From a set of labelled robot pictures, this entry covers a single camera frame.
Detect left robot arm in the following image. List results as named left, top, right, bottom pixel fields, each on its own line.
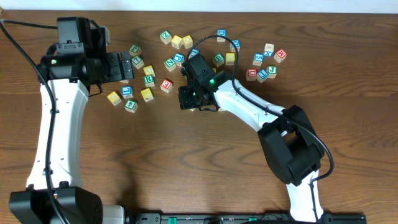
left=9, top=17, right=136, bottom=223

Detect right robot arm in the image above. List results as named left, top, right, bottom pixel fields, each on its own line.
left=178, top=54, right=325, bottom=222

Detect green 7 block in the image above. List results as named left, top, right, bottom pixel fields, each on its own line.
left=131, top=55, right=144, bottom=69

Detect blue L block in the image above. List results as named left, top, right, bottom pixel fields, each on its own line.
left=121, top=86, right=134, bottom=99

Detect red E block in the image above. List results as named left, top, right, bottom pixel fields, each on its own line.
left=160, top=79, right=173, bottom=93

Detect yellow block above R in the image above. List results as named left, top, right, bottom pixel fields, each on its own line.
left=143, top=65, right=155, bottom=77

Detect yellow block lower left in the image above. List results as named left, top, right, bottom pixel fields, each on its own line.
left=107, top=91, right=122, bottom=106

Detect green R block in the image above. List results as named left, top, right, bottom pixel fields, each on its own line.
left=144, top=75, right=155, bottom=88

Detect green N block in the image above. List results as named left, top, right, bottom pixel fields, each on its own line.
left=164, top=58, right=177, bottom=72

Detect yellow block lower centre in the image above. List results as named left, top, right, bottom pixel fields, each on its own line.
left=141, top=88, right=154, bottom=102

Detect blue P block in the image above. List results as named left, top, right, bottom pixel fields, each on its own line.
left=173, top=53, right=185, bottom=67

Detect green 4 block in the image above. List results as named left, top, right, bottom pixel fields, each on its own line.
left=124, top=100, right=138, bottom=113

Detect blue T block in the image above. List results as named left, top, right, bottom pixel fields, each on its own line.
left=189, top=48, right=200, bottom=58

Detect green B block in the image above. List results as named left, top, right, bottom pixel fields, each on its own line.
left=213, top=53, right=224, bottom=68

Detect yellow block beside B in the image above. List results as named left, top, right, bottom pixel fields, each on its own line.
left=225, top=52, right=236, bottom=65

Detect green Z block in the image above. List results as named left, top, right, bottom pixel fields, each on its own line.
left=160, top=30, right=172, bottom=45

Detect yellow block top right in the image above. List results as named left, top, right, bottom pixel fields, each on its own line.
left=182, top=35, right=193, bottom=49

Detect yellow block top left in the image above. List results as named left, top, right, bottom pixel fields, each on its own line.
left=171, top=35, right=183, bottom=49

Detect blue D block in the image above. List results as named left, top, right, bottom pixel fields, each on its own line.
left=216, top=29, right=226, bottom=42

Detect blue 1 block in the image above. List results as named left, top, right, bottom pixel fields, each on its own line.
left=256, top=68, right=269, bottom=83

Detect blue 5 block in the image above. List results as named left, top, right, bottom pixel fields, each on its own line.
left=252, top=53, right=264, bottom=66

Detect green J block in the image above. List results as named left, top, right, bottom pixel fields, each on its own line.
left=267, top=66, right=277, bottom=78

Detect blue X block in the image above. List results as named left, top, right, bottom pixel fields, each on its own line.
left=264, top=43, right=274, bottom=57

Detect red M block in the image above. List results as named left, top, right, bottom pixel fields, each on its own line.
left=274, top=49, right=287, bottom=63

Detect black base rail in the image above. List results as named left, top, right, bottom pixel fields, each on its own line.
left=124, top=213, right=368, bottom=224

